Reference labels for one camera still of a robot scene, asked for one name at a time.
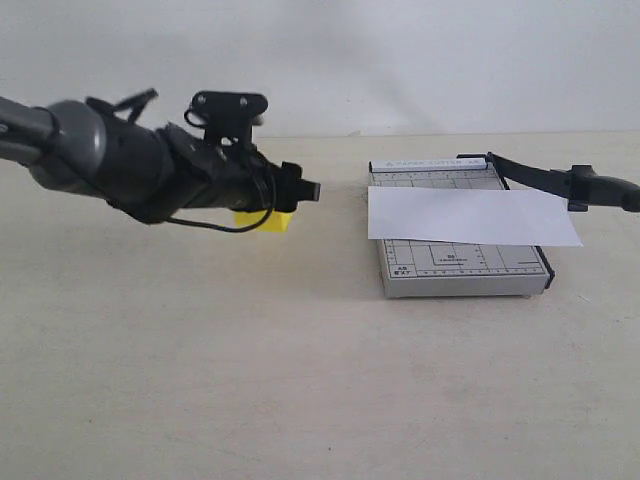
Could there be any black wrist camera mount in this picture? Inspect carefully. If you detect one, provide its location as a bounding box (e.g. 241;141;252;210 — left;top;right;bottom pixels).
183;91;269;147

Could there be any grey paper cutter base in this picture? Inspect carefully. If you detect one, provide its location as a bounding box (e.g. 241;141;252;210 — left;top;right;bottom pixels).
369;154;555;298

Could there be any black cutter blade lever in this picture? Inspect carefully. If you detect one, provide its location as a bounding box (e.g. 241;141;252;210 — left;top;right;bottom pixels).
486;152;639;213

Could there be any white paper sheet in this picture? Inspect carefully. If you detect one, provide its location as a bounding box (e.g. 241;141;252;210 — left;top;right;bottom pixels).
367;186;582;247

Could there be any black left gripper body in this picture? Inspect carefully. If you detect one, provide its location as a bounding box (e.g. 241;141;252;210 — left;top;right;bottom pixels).
154;124;281;224

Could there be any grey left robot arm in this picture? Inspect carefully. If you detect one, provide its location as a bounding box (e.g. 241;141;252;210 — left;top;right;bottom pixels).
1;89;321;233

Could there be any yellow cube block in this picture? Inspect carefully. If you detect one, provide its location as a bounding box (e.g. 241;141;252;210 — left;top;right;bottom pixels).
234;210;293;233

